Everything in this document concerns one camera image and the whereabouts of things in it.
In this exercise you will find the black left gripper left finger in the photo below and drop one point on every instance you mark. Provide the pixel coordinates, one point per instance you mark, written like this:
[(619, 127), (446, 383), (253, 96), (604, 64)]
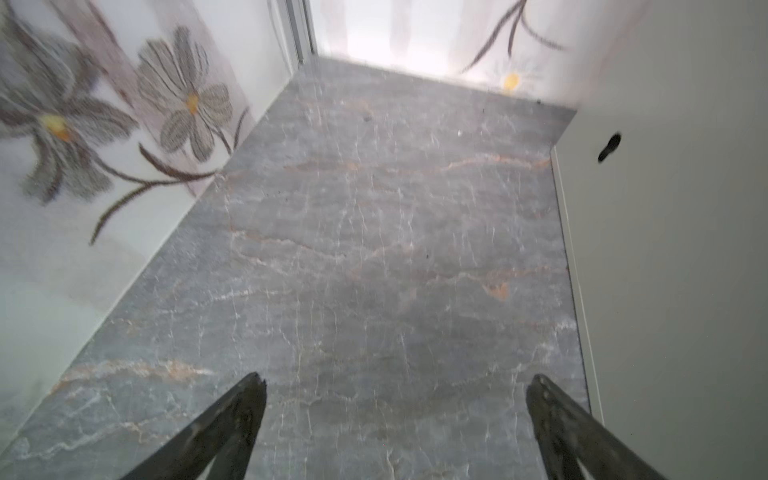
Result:
[(218, 444)]

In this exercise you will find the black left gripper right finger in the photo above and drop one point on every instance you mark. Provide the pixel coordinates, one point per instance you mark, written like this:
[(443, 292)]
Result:
[(574, 445)]

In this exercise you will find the aluminium corner post left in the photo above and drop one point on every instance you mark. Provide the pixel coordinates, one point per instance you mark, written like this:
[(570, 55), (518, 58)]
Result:
[(299, 30)]

